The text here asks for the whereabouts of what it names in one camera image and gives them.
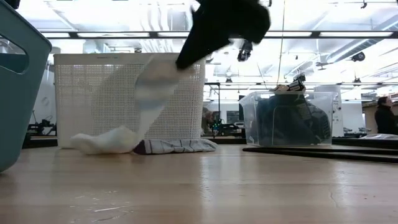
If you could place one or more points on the black overhead camera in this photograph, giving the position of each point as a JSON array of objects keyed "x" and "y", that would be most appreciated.
[{"x": 245, "y": 51}]

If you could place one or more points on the teal plastic basket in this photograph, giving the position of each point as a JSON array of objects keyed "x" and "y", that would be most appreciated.
[{"x": 18, "y": 109}]

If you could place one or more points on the white dark-striped cloth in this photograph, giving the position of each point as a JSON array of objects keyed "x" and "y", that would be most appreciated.
[{"x": 177, "y": 146}]

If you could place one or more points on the black cloth with white print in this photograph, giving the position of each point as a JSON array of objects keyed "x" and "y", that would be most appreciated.
[{"x": 292, "y": 86}]

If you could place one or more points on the dark navy cloth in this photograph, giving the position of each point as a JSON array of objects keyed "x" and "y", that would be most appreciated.
[
  {"x": 273, "y": 124},
  {"x": 317, "y": 124}
]

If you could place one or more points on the white perforated plastic basket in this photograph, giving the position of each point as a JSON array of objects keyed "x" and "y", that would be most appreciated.
[{"x": 93, "y": 93}]

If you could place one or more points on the black flat rail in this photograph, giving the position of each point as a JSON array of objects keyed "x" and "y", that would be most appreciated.
[{"x": 311, "y": 152}]

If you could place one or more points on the clear plastic storage bin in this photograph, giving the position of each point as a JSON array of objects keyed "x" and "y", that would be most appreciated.
[{"x": 247, "y": 105}]

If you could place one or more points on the background machine with lights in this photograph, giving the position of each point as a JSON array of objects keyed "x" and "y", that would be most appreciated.
[{"x": 217, "y": 126}]

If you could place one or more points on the person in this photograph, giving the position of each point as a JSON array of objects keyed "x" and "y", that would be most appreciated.
[{"x": 385, "y": 119}]

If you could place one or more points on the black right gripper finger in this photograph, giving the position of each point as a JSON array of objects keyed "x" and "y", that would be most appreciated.
[{"x": 192, "y": 49}]

